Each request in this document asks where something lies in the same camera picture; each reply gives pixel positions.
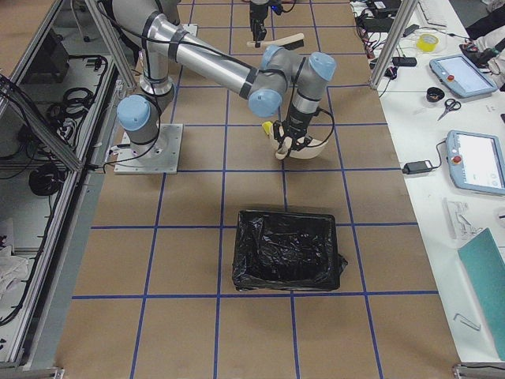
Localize small black bowl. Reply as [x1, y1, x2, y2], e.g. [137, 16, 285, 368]
[425, 87, 445, 104]

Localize yellow tape roll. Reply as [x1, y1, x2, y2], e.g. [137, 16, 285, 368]
[416, 33, 439, 53]

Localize cream hand brush black bristles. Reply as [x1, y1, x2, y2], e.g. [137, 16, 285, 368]
[246, 33, 305, 50]

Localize clear plastic packet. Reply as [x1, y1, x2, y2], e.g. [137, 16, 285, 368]
[443, 197, 483, 240]

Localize yellow trash piece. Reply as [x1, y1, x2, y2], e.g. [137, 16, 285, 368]
[262, 121, 273, 137]

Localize teal folder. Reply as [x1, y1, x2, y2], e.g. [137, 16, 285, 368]
[458, 228, 504, 361]

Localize blue teach pendant lower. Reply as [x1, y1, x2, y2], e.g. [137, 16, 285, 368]
[445, 130, 504, 195]

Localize cream dustpan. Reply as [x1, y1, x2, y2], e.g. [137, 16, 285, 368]
[275, 137, 327, 160]

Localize aluminium rack frame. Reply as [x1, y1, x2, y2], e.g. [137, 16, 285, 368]
[1, 1, 133, 377]

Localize aluminium frame post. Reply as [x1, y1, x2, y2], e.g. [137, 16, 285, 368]
[369, 0, 418, 89]

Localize blue teach pendant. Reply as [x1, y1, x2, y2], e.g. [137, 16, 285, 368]
[445, 130, 504, 195]
[429, 54, 498, 98]

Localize black scissors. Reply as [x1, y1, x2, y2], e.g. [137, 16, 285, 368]
[437, 98, 462, 121]

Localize metal hex key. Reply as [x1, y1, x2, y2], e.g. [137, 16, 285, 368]
[453, 313, 481, 332]

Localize blue teach pendant upper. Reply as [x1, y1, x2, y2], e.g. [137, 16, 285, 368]
[429, 54, 498, 98]

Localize black lined trash bin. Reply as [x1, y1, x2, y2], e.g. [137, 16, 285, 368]
[232, 210, 347, 291]

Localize black power adapter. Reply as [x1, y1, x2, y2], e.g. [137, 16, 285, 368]
[402, 160, 434, 174]

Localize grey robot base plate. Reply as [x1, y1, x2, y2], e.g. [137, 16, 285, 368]
[114, 123, 184, 174]

